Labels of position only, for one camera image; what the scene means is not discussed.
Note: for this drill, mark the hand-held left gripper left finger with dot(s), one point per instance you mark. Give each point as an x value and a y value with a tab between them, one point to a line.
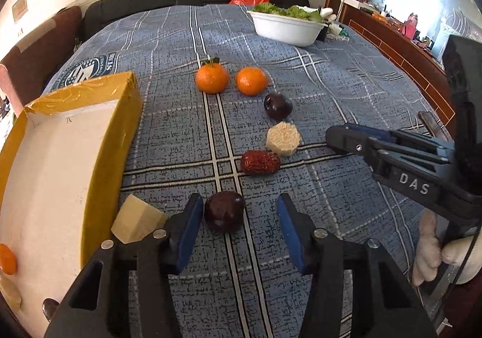
190	233

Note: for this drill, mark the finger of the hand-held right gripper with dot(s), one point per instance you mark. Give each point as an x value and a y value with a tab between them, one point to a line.
346	140
414	144

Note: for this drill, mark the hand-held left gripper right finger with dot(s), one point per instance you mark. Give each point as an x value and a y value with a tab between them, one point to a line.
292	236

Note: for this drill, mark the dark purple plum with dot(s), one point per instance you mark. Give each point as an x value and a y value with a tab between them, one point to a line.
49	308
278	106
224	212

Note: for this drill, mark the pale beige chunk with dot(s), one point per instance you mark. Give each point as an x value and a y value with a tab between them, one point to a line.
9	289
137	223

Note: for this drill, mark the pale beige round slice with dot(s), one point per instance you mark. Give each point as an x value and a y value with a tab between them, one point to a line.
283	139

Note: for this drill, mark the red wrinkled date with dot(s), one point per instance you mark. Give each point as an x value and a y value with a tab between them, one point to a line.
260	162

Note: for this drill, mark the yellow cardboard tray box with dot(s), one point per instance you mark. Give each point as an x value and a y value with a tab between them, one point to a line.
56	172

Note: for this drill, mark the orange mandarin with leaf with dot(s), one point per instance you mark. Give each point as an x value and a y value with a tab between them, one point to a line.
212	78

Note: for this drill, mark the person's right hand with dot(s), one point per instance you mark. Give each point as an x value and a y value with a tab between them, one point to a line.
427	247

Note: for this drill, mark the wooden cabinet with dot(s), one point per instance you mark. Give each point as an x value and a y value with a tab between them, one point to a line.
399	55

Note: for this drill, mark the small black box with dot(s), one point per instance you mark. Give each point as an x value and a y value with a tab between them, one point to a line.
322	33

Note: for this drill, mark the white figurine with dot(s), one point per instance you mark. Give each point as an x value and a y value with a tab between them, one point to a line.
335	23

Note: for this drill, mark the blue plaid tablecloth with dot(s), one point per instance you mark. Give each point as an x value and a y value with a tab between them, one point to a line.
169	116

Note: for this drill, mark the pink bottle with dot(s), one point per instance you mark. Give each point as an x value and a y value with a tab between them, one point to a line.
410	23

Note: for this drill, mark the white bowl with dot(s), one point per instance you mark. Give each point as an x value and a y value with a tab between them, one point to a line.
286	31

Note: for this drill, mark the green leafy lettuce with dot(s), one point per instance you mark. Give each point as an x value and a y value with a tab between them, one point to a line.
286	10

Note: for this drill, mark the brown armchair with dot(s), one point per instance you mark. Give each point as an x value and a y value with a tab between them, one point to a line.
41	51

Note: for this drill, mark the small wall plaque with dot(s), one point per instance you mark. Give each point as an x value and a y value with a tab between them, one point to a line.
19	8

